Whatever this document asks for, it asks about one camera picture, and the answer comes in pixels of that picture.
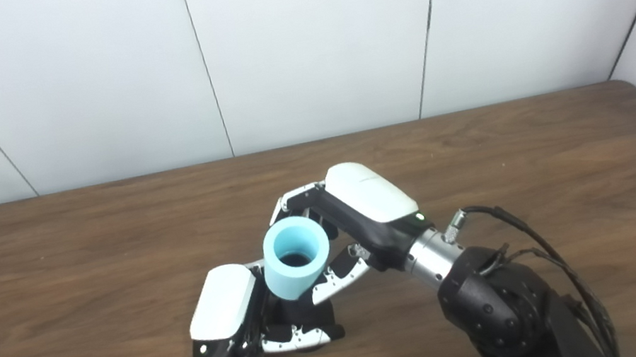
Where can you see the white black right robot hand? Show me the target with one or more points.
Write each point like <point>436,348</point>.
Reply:
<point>368,196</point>

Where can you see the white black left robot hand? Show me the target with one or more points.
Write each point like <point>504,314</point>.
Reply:
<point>220,306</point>

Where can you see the light blue cylinder cup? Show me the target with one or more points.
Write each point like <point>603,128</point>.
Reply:
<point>289,279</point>

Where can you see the black funnel-shaped nozzle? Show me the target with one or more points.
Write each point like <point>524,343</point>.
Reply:
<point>299,312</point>

